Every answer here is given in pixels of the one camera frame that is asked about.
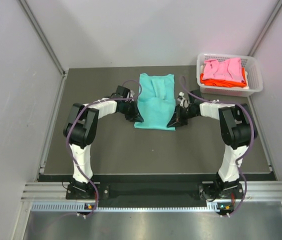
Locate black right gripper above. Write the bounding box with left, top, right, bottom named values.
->
left=167, top=104, right=198, bottom=128

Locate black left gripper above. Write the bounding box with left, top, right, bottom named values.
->
left=119, top=99, right=144, bottom=123

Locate teal t shirt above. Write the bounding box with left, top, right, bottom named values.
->
left=134, top=73, right=176, bottom=131

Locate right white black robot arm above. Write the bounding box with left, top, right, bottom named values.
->
left=166, top=90, right=258, bottom=198

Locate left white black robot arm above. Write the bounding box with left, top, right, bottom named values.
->
left=63, top=85, right=144, bottom=199

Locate orange t shirt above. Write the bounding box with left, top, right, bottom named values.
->
left=200, top=67, right=249, bottom=89

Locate white perforated plastic basket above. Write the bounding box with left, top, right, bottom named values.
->
left=196, top=53, right=264, bottom=97

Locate pink t shirt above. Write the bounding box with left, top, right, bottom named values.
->
left=203, top=57, right=244, bottom=83

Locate white t shirt in basket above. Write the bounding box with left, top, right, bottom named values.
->
left=242, top=71, right=250, bottom=90

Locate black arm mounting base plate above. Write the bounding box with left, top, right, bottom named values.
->
left=66, top=174, right=243, bottom=201

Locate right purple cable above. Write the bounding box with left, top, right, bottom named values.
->
left=179, top=76, right=256, bottom=218

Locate purple cable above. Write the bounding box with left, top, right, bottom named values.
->
left=65, top=79, right=143, bottom=219
left=179, top=76, right=256, bottom=218

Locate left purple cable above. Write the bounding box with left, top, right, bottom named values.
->
left=65, top=79, right=143, bottom=219

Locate aluminium frame rail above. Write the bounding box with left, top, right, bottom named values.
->
left=21, top=181, right=282, bottom=202

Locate grey slotted cable duct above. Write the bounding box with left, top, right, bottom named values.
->
left=30, top=201, right=234, bottom=213

